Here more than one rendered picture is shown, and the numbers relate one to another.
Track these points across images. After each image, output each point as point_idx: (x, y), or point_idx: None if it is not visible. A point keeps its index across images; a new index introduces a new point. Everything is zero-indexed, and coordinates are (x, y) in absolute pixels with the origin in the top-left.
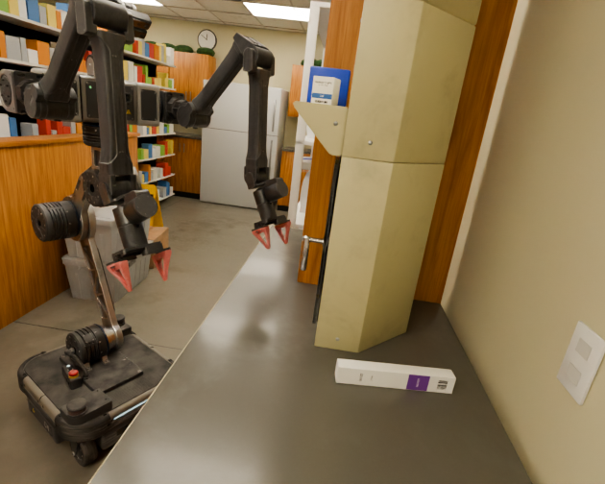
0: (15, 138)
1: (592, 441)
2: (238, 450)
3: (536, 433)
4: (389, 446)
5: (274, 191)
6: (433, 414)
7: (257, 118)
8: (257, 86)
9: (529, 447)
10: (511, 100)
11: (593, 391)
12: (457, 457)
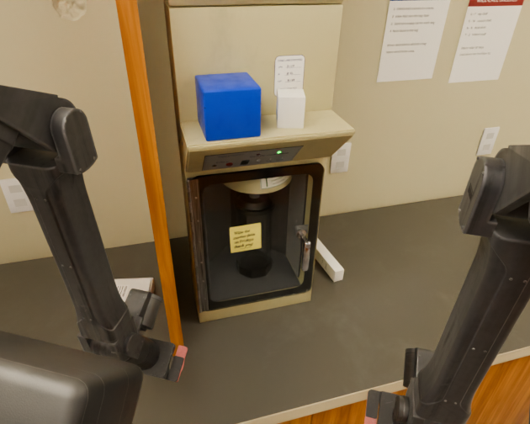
0: None
1: (355, 177)
2: (434, 303)
3: (324, 203)
4: (370, 251)
5: (159, 306)
6: (330, 238)
7: (103, 244)
8: (83, 187)
9: (322, 210)
10: (158, 36)
11: (349, 161)
12: (353, 230)
